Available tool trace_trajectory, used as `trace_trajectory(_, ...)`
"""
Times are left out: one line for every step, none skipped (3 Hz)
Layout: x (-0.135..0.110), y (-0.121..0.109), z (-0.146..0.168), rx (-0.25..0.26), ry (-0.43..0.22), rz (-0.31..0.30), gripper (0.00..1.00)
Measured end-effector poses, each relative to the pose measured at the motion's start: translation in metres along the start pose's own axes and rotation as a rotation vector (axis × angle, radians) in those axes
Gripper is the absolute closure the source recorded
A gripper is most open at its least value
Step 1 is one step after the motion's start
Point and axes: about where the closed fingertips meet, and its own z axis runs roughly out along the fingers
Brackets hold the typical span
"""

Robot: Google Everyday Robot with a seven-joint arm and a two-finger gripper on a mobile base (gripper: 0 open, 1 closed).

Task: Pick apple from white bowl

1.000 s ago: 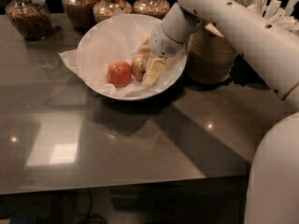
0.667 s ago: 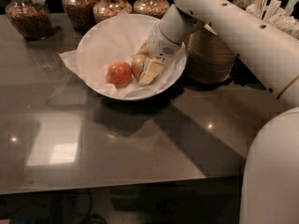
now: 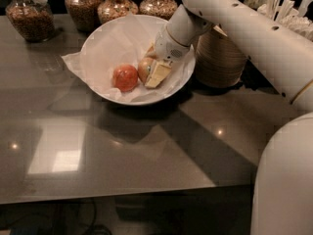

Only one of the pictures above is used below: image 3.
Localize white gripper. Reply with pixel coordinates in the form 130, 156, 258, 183
145, 26, 190, 88

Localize yellow-red apple with sticker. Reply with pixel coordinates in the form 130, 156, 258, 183
137, 58, 155, 84

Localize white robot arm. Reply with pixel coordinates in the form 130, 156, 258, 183
152, 0, 313, 235

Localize red apple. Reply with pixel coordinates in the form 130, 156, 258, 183
112, 64, 138, 92

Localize large white bowl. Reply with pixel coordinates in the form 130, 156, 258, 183
78, 14, 197, 107

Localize white paper liner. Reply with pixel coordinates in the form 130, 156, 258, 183
61, 12, 196, 103

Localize glass jar of cereal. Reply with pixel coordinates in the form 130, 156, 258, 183
6, 0, 55, 42
65, 0, 103, 32
139, 0, 178, 20
97, 0, 139, 24

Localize front stack of paper bowls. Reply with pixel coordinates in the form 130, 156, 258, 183
195, 25, 246, 89

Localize black condiment organizer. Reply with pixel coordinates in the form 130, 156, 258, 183
241, 61, 277, 94

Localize left glass jar of cereal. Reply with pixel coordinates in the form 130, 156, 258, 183
6, 0, 55, 42

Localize white plastic cutlery bunch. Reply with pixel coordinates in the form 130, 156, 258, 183
257, 0, 313, 41

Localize black cables under table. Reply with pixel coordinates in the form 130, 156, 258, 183
48, 199, 113, 235

